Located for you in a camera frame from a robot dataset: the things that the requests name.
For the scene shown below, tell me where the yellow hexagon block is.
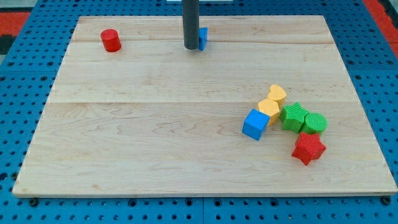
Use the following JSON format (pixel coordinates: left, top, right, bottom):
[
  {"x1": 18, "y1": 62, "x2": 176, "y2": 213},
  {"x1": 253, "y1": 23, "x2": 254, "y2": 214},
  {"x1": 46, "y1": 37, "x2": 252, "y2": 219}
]
[{"x1": 257, "y1": 98, "x2": 280, "y2": 126}]

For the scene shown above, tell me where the yellow heart block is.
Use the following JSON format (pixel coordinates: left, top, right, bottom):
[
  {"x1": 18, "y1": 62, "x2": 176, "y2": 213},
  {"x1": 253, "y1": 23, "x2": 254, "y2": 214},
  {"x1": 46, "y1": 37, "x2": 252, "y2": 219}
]
[{"x1": 267, "y1": 85, "x2": 287, "y2": 109}]

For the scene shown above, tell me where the wooden board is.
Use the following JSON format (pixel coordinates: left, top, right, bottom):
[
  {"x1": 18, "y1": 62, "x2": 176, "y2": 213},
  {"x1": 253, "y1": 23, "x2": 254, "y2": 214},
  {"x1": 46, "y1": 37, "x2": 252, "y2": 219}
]
[{"x1": 12, "y1": 16, "x2": 397, "y2": 198}]

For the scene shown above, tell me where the blue cube block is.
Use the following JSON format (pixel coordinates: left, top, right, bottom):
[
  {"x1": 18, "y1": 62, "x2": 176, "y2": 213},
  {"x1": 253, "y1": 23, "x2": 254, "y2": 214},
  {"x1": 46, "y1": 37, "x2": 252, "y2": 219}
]
[{"x1": 242, "y1": 109, "x2": 270, "y2": 141}]

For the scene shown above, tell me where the blue block behind rod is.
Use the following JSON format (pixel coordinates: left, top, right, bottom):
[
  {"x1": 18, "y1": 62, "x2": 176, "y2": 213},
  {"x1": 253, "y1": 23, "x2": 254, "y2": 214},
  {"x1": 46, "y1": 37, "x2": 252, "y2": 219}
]
[{"x1": 198, "y1": 27, "x2": 208, "y2": 51}]

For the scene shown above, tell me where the green star block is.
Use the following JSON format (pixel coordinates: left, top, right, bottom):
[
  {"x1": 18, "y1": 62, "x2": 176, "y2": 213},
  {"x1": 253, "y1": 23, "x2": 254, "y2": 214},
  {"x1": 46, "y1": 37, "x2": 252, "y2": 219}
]
[{"x1": 279, "y1": 102, "x2": 310, "y2": 133}]

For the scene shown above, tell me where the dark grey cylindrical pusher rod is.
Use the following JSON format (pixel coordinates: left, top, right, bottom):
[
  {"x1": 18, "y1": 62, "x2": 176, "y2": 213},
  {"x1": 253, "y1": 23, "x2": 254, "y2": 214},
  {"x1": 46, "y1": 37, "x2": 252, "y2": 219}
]
[{"x1": 182, "y1": 0, "x2": 200, "y2": 50}]

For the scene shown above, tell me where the red star block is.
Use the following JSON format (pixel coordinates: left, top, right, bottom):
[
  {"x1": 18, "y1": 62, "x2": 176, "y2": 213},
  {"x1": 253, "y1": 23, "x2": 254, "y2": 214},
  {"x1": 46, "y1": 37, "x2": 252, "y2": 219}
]
[{"x1": 292, "y1": 132, "x2": 326, "y2": 166}]

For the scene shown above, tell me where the green cylinder block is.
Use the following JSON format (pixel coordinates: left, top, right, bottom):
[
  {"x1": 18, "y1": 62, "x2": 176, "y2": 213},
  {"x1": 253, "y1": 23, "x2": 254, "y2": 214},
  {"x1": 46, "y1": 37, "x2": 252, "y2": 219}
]
[{"x1": 302, "y1": 113, "x2": 328, "y2": 134}]

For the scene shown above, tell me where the red cylinder block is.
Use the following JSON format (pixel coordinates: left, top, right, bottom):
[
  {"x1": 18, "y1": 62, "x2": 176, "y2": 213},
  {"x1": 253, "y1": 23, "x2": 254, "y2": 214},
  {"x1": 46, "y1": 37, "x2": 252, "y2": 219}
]
[{"x1": 100, "y1": 29, "x2": 121, "y2": 52}]

